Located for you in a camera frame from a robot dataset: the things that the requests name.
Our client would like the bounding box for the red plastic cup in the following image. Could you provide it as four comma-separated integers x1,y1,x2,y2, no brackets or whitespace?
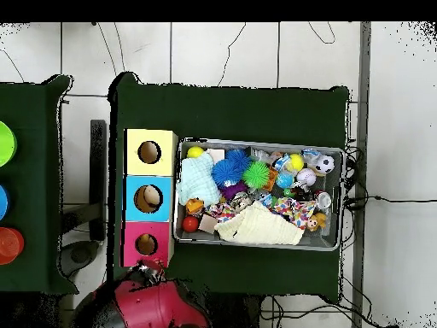
0,226,26,266

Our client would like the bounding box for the black and white soccer ball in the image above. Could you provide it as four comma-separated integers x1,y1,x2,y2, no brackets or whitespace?
314,154,336,174

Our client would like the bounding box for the white baseball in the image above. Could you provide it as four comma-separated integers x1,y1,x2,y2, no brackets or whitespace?
295,167,318,187

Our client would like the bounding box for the small blue spiky ball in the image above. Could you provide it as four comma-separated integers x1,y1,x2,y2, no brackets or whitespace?
224,148,252,170

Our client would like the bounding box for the green plastic cup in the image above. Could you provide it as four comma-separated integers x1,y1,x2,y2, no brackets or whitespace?
0,120,17,168

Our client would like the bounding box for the large blue spiky ball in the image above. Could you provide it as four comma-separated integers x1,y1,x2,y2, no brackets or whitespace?
211,158,245,188

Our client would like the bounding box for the red ball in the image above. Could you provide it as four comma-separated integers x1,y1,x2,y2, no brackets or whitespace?
181,214,200,233

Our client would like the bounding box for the mint waffle cloth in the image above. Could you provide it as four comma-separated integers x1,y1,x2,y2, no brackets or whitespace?
176,151,222,206

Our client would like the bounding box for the wooden box with three holes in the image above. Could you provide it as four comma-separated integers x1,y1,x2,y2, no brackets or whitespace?
121,127,179,269

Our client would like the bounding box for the dark grey rounded base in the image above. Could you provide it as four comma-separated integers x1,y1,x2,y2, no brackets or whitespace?
59,239,101,278

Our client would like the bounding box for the green spiky ball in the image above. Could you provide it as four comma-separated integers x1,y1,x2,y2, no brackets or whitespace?
242,160,271,190

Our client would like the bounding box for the cream waffle cloth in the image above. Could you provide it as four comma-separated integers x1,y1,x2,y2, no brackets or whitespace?
213,201,306,246

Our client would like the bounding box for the brown plush toy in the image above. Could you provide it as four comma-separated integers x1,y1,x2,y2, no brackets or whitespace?
305,212,328,232

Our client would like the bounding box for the blue plastic cup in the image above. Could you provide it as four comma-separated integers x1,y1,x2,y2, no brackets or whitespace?
0,184,9,221

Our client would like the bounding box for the silver mesh bin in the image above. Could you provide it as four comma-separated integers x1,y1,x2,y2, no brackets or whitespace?
172,136,347,252

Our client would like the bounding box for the grey metal rail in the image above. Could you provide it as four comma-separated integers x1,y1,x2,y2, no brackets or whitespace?
350,21,373,328

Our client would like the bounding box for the dark green table cloth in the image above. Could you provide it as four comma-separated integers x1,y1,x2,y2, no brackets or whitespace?
0,74,79,295
107,71,350,297

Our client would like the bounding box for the red cola can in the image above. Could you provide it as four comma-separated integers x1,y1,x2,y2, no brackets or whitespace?
312,190,333,211

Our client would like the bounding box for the black upright panel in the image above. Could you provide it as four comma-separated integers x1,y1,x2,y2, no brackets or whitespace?
89,119,108,242

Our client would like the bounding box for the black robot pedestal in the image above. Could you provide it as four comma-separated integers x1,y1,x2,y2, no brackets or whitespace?
207,293,262,328

